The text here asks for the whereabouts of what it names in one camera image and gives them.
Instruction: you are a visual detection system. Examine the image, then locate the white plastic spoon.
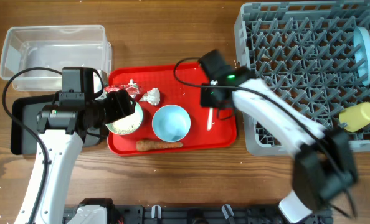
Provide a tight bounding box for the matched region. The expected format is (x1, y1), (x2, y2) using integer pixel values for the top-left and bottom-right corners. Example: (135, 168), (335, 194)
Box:
(207, 108), (214, 131)

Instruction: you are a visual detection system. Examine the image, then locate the light blue small bowl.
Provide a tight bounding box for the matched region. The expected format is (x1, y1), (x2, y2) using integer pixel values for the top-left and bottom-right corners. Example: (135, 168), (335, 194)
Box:
(152, 105), (191, 142)

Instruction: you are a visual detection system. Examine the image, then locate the yellow plastic cup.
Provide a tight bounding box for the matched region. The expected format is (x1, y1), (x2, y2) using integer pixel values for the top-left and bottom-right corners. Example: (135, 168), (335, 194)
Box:
(339, 102), (370, 133)

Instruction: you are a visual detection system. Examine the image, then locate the light blue plate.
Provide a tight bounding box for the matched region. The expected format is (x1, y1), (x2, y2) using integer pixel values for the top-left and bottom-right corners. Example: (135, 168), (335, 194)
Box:
(353, 27), (370, 86)

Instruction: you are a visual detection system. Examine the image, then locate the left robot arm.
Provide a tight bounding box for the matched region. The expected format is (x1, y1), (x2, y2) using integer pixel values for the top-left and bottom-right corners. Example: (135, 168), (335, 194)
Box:
(7, 67), (136, 223)

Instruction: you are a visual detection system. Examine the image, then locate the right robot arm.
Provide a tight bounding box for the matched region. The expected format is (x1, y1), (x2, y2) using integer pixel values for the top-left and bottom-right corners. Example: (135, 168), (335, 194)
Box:
(197, 50), (359, 223)

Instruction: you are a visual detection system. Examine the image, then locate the red strawberry cake wrapper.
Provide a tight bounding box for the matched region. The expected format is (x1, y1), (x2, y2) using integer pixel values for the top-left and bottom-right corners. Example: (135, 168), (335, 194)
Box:
(103, 79), (142, 100)

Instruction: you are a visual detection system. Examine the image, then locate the green bowl with rice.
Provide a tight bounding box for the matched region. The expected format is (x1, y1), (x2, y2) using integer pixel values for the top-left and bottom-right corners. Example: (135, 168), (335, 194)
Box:
(106, 103), (143, 135)

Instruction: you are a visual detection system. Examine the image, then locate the crumpled white tissue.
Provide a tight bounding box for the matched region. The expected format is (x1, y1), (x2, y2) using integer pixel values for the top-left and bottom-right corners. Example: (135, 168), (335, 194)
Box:
(140, 88), (161, 106)

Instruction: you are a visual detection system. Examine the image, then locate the orange carrot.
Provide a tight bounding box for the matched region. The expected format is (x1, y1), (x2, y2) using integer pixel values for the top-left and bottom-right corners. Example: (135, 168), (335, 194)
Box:
(136, 140), (183, 152)

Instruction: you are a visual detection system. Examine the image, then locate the red serving tray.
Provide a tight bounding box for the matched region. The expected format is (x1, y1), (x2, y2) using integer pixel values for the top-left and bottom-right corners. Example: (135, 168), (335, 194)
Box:
(106, 61), (238, 156)

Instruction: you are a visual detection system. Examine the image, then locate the clear plastic bin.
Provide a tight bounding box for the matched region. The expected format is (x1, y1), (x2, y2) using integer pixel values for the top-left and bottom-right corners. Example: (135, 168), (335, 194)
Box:
(0, 25), (112, 84)

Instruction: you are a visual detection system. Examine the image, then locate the black plastic tray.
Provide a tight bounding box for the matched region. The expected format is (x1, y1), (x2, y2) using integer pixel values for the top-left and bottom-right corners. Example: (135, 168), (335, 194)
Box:
(10, 89), (110, 156)

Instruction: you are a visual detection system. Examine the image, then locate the right black cable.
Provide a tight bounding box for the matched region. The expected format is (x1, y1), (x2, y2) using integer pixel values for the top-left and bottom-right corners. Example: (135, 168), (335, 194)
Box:
(173, 57), (357, 218)

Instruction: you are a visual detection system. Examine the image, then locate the black cable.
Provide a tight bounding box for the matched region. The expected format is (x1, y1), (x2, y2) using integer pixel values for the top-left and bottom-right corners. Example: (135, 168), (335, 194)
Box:
(173, 57), (357, 218)
(2, 67), (107, 224)

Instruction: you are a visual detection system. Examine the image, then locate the left black cable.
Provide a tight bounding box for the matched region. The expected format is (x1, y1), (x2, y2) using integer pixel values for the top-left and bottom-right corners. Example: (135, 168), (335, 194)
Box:
(2, 67), (107, 224)

